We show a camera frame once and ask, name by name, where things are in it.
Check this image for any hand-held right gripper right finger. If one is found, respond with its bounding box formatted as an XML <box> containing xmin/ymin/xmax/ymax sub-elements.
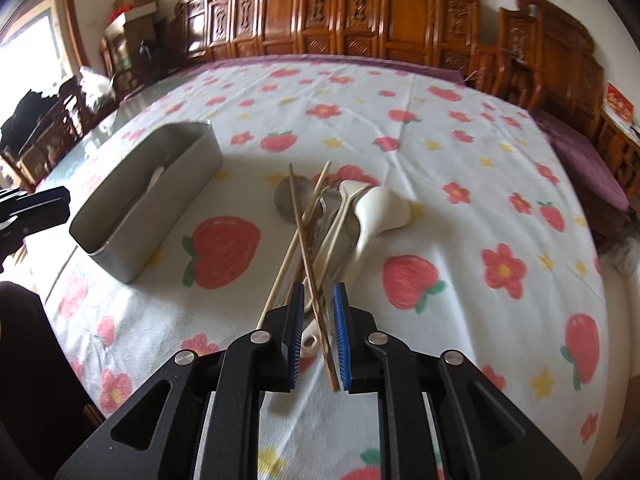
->
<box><xmin>334</xmin><ymin>282</ymin><xmax>583</xmax><ymax>480</ymax></box>

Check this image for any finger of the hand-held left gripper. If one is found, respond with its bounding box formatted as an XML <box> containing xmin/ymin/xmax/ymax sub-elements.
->
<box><xmin>0</xmin><ymin>186</ymin><xmax>71</xmax><ymax>273</ymax></box>

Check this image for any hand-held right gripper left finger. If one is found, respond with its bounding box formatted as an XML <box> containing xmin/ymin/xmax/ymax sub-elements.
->
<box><xmin>55</xmin><ymin>282</ymin><xmax>306</xmax><ymax>480</ymax></box>

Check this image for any light bamboo chopstick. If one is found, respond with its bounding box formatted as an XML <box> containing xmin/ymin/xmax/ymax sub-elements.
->
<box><xmin>257</xmin><ymin>160</ymin><xmax>332</xmax><ymax>331</ymax></box>

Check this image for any metal utensil box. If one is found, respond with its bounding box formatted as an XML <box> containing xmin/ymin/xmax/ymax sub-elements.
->
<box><xmin>69</xmin><ymin>121</ymin><xmax>224</xmax><ymax>285</ymax></box>

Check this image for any brown wooden chopstick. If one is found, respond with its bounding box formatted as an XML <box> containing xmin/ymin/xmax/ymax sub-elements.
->
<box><xmin>289</xmin><ymin>162</ymin><xmax>341</xmax><ymax>392</ymax></box>

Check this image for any metal fork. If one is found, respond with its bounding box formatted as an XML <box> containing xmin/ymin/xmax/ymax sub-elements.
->
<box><xmin>305</xmin><ymin>185</ymin><xmax>341</xmax><ymax>271</ymax></box>

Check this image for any round metal spoon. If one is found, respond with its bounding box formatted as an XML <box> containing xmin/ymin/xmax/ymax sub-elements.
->
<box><xmin>274</xmin><ymin>175</ymin><xmax>321</xmax><ymax>241</ymax></box>

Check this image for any large white soup spoon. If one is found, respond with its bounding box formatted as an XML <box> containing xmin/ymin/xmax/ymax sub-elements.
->
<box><xmin>299</xmin><ymin>185</ymin><xmax>412</xmax><ymax>361</ymax></box>

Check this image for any slender white spoon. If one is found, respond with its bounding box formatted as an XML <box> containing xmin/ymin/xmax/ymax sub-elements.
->
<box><xmin>312</xmin><ymin>179</ymin><xmax>373</xmax><ymax>283</ymax></box>

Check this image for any dark wooden chair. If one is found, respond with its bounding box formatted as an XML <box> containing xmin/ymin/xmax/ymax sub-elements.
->
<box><xmin>0</xmin><ymin>80</ymin><xmax>96</xmax><ymax>191</ymax></box>

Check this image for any strawberry flower printed tablecloth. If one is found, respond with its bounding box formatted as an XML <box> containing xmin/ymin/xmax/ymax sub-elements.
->
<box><xmin>25</xmin><ymin>57</ymin><xmax>621</xmax><ymax>480</ymax></box>

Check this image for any clear plastic bag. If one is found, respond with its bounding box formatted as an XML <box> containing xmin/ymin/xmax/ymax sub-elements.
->
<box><xmin>79</xmin><ymin>66</ymin><xmax>120</xmax><ymax>111</ymax></box>

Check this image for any bright window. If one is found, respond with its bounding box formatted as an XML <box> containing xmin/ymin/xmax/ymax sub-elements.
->
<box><xmin>0</xmin><ymin>5</ymin><xmax>71</xmax><ymax>91</ymax></box>

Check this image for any person's dark clothing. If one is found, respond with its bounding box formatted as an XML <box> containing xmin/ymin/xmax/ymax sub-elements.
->
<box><xmin>0</xmin><ymin>282</ymin><xmax>103</xmax><ymax>480</ymax></box>

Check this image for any grey fluffy thing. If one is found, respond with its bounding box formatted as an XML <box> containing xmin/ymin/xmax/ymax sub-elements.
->
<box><xmin>602</xmin><ymin>232</ymin><xmax>640</xmax><ymax>278</ymax></box>

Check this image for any purple armchair cushion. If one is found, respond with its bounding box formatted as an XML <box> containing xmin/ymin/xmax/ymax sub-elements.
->
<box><xmin>532</xmin><ymin>109</ymin><xmax>632</xmax><ymax>212</ymax></box>

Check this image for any long carved wooden bench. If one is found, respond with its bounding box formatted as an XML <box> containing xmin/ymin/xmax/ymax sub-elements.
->
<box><xmin>172</xmin><ymin>0</ymin><xmax>501</xmax><ymax>86</ymax></box>

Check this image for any wooden side table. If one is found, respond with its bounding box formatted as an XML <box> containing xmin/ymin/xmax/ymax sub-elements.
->
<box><xmin>595</xmin><ymin>110</ymin><xmax>640</xmax><ymax>196</ymax></box>

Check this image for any red card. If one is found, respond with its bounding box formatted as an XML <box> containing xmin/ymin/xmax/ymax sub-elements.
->
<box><xmin>602</xmin><ymin>80</ymin><xmax>640</xmax><ymax>127</ymax></box>

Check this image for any carved wooden armchair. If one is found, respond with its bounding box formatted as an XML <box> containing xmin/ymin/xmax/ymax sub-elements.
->
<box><xmin>467</xmin><ymin>0</ymin><xmax>608</xmax><ymax>133</ymax></box>

